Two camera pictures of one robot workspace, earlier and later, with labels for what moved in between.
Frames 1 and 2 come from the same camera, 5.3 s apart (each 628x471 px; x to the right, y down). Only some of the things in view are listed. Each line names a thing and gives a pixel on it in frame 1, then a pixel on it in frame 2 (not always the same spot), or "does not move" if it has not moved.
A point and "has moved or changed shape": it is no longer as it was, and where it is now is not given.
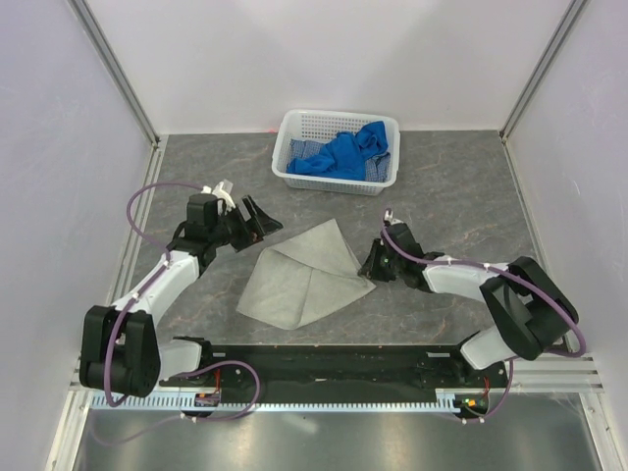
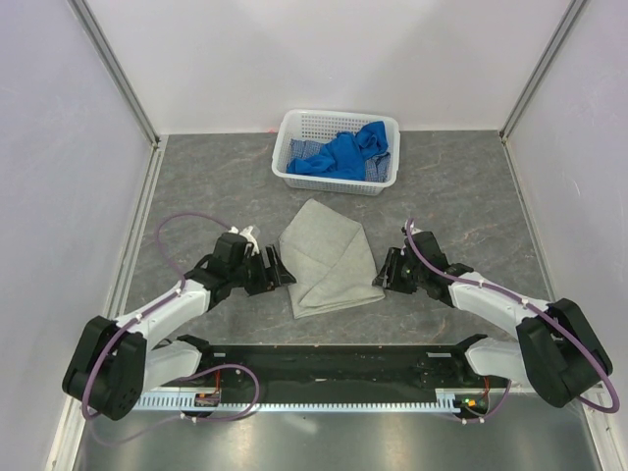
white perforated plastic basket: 337,152 does not move
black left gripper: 258,223 to 270,278
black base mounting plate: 340,368 does not move
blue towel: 346,156 does not move
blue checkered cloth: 377,168 does not move
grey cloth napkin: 303,279 has moved or changed shape
